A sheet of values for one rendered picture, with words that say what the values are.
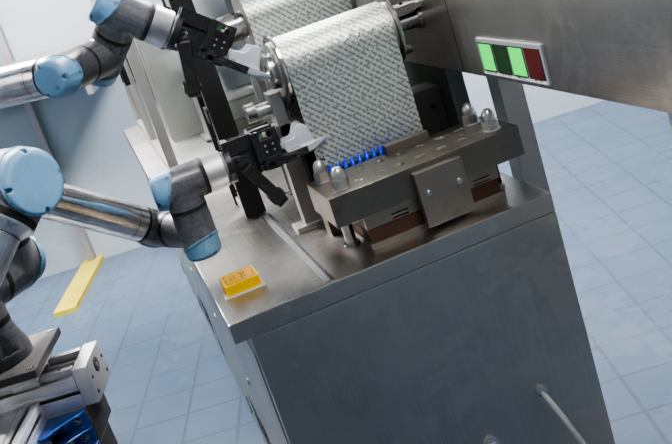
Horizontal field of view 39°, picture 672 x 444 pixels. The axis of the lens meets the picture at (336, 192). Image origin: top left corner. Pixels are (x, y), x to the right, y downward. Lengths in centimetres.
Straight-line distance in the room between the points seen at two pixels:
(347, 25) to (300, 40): 10
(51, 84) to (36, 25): 375
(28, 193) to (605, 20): 95
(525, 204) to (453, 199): 14
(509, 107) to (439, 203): 49
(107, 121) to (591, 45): 433
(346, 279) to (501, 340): 35
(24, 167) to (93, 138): 394
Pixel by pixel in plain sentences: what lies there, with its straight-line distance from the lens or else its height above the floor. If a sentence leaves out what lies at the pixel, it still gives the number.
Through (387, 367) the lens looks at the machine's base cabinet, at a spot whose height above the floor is 70.
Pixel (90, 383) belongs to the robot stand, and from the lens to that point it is 218.
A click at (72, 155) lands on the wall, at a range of 564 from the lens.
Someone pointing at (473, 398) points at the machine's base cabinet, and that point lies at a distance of 193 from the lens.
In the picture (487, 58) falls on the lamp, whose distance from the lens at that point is 179.
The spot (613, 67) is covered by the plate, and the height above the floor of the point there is 120.
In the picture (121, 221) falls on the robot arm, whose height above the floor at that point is 108.
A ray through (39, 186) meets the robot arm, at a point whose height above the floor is 124.
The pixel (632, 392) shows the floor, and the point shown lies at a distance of 290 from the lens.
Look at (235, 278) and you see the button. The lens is 185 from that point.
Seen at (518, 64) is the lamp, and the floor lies 118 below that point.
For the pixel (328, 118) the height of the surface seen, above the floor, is 113.
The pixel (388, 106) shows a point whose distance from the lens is 198.
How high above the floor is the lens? 154
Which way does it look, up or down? 16 degrees down
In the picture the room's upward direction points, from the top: 18 degrees counter-clockwise
